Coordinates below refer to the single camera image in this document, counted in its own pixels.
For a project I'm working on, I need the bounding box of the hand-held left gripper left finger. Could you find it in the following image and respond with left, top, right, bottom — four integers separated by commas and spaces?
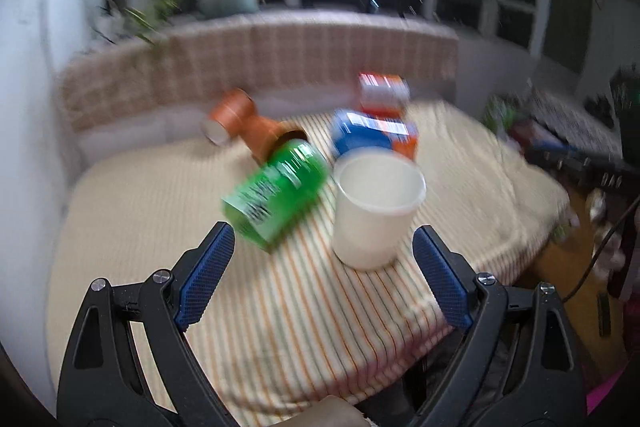
56, 222, 238, 427

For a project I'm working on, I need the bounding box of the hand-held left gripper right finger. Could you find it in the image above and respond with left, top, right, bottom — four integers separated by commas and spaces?
407, 225, 588, 427

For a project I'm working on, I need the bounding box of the white plastic cup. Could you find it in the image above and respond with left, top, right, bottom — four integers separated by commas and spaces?
332, 148, 427, 271

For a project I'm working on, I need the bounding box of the orange cylinder cup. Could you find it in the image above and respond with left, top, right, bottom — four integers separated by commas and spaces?
202, 89, 257, 146

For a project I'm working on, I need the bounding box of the striped cream blanket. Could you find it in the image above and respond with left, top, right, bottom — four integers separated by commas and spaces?
46, 99, 573, 425

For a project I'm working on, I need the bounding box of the green can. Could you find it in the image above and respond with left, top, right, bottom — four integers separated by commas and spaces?
221, 139, 331, 254

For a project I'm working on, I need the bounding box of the orange terracotta pot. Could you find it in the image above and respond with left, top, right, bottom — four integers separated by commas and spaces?
239, 114, 310, 166

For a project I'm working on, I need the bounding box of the blue and orange box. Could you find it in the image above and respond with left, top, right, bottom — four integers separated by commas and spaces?
331, 108, 420, 160

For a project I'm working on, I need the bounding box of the red and orange box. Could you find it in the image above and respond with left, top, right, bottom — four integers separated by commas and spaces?
358, 73, 412, 116

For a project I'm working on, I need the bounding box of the checked pink cloth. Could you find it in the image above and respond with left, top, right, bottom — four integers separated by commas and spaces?
59, 12, 460, 132

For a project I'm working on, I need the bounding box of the black cable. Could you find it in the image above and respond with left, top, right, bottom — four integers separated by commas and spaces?
562, 207, 640, 305

